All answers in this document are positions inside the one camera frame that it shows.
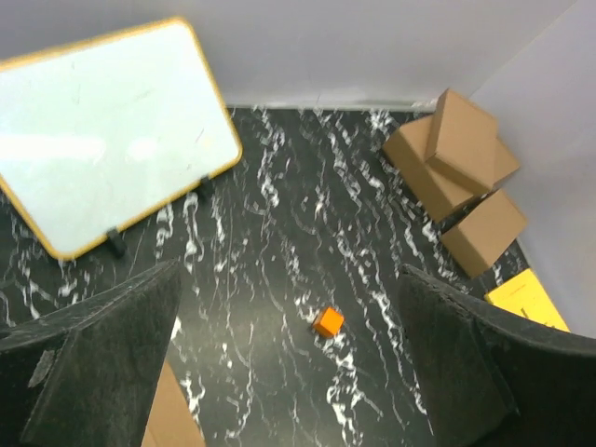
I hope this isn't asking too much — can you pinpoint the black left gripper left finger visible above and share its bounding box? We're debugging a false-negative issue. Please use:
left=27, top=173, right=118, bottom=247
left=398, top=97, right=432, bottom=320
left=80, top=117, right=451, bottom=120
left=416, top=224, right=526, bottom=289
left=1, top=261, right=182, bottom=446

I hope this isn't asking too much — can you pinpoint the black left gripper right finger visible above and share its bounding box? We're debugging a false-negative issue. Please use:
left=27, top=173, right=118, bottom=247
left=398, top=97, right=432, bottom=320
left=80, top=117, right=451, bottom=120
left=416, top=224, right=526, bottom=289
left=398, top=264, right=595, bottom=446

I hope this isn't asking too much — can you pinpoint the cardboard box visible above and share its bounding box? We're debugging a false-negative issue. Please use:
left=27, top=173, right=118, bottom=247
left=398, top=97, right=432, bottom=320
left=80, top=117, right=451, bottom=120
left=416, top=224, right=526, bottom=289
left=142, top=361, right=206, bottom=447
left=383, top=115, right=477, bottom=222
left=440, top=189, right=527, bottom=278
left=424, top=88, right=520, bottom=196

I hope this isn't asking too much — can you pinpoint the yellow booklet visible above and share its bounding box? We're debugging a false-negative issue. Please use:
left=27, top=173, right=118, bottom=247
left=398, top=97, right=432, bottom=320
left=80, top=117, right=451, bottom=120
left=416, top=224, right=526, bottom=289
left=484, top=268, right=570, bottom=332

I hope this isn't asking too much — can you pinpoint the small orange cube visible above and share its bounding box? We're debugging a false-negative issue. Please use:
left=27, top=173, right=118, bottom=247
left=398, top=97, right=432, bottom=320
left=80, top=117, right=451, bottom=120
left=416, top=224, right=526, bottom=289
left=312, top=306, right=345, bottom=338

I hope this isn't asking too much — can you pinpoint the whiteboard with orange frame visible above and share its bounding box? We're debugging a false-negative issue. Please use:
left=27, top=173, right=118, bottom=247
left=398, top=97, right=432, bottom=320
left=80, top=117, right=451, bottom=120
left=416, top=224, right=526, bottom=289
left=1, top=17, right=243, bottom=261

